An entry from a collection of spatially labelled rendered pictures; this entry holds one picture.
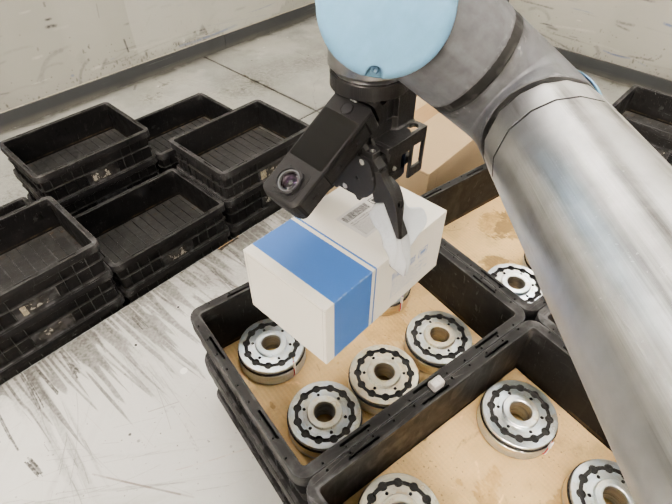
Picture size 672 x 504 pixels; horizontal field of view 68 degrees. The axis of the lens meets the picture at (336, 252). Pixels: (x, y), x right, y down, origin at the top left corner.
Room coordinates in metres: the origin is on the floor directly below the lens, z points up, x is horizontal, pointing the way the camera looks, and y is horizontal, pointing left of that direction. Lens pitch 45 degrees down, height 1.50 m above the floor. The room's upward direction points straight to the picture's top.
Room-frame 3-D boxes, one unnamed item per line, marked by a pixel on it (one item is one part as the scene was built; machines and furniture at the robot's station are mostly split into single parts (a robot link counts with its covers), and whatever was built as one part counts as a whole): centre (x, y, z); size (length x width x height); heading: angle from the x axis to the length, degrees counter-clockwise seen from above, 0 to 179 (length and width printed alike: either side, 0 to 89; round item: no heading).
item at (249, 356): (0.44, 0.10, 0.86); 0.10 x 0.10 x 0.01
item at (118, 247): (1.21, 0.60, 0.31); 0.40 x 0.30 x 0.34; 137
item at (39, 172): (1.48, 0.89, 0.37); 0.40 x 0.30 x 0.45; 137
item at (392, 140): (0.42, -0.03, 1.25); 0.09 x 0.08 x 0.12; 137
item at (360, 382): (0.39, -0.07, 0.86); 0.10 x 0.10 x 0.01
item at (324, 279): (0.40, -0.01, 1.09); 0.20 x 0.12 x 0.09; 137
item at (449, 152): (1.08, -0.21, 0.80); 0.40 x 0.30 x 0.20; 139
